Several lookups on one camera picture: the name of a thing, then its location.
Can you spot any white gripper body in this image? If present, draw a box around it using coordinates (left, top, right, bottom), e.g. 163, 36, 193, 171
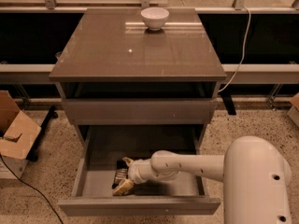
128, 160, 152, 184

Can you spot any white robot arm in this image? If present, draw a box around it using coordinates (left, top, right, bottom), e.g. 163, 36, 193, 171
113, 136, 292, 224

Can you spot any open grey middle drawer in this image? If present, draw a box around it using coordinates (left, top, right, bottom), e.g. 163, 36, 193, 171
59, 125, 221, 217

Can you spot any closed grey top drawer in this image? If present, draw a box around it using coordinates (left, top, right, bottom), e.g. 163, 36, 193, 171
62, 99, 217, 125

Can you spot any grey drawer cabinet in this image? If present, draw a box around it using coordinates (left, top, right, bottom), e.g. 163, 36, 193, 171
50, 8, 225, 140

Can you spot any black stand foot left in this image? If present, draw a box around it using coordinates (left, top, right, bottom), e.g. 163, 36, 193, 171
26, 106, 58, 162

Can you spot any black stand foot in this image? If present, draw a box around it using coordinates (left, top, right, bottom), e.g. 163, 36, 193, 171
221, 92, 236, 116
26, 106, 58, 162

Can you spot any black stand foot right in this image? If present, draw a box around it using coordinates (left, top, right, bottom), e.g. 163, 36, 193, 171
221, 92, 236, 116

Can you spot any open cardboard box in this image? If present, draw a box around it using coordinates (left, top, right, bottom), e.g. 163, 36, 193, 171
0, 91, 41, 179

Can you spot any white ceramic bowl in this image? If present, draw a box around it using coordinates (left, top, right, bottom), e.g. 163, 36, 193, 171
141, 7, 169, 31

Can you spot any cardboard box at right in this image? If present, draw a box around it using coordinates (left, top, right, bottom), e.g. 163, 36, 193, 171
287, 92, 299, 127

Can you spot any black floor cable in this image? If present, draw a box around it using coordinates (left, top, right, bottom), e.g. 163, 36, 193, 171
0, 154, 64, 224

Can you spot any grey metal window rail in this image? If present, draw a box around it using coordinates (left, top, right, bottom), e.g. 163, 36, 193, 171
0, 64, 299, 84

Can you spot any white hanging cable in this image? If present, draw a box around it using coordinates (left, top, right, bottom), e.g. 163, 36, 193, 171
218, 7, 252, 94

